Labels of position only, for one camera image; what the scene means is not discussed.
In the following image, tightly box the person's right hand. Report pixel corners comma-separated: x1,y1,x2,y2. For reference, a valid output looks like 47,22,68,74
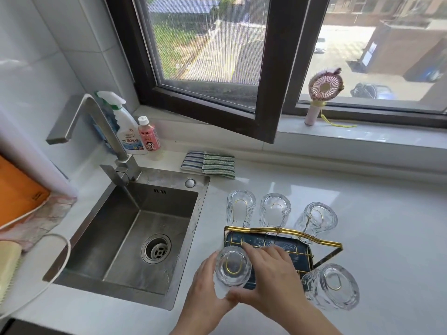
225,241,317,328

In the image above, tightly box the person's left hand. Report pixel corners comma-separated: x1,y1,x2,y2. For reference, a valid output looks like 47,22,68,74
174,250,238,328

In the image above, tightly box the gold cup rack blue tray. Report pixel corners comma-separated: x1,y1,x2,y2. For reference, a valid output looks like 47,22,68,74
223,225,344,290

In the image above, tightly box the clear glass cup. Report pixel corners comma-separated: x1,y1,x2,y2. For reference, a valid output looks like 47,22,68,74
226,190,257,229
213,246,253,288
301,263,360,311
259,193,292,229
293,201,339,238

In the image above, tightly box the person's right forearm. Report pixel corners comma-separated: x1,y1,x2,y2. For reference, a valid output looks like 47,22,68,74
283,303,343,335

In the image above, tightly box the round sink drain strainer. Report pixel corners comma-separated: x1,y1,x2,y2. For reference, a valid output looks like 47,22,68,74
141,234,172,265

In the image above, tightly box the stainless steel sink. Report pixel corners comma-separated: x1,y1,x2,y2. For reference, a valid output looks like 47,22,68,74
42,167,211,311

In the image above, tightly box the green striped cloth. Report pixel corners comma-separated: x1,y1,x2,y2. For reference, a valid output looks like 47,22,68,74
202,152,237,180

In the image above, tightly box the blue striped cloth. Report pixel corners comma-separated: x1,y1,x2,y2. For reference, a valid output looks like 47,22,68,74
180,151,207,173

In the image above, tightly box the pink drink bottle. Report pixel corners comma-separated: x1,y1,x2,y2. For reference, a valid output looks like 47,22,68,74
137,115,162,153

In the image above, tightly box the pink marbled board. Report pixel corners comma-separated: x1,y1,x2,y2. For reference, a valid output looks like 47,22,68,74
0,195,77,254

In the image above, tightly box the white spray bottle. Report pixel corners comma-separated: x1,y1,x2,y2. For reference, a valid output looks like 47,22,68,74
96,90,149,156

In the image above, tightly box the white stone window sill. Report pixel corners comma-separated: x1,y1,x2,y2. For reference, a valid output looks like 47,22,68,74
276,114,447,150

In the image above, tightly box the blue detergent pouch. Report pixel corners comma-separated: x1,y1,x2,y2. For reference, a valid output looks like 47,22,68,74
91,109,118,152

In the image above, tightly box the dark brown open window sash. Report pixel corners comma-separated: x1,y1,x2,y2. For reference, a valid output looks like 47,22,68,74
104,0,331,145

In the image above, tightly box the pink handheld fan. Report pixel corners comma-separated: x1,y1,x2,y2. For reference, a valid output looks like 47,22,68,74
304,67,358,129

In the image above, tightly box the orange board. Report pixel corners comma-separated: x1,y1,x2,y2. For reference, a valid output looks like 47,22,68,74
0,155,51,229

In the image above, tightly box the white plastic board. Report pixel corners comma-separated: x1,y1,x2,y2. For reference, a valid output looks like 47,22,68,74
0,111,78,198

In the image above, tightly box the dark car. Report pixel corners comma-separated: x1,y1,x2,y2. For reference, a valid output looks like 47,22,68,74
350,82,397,101

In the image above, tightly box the steel square faucet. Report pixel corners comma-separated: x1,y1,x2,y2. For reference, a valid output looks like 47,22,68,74
46,94,142,187

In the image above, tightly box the brown outbuilding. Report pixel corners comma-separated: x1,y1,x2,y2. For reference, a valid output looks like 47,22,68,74
359,19,447,82

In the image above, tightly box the blue roofed shed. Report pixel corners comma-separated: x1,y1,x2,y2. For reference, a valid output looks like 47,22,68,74
148,0,221,28

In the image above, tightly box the white looped cord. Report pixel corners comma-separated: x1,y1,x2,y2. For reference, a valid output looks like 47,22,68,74
0,233,72,320

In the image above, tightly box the dark brown fixed window frame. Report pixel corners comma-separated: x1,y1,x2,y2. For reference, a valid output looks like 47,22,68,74
283,0,447,129

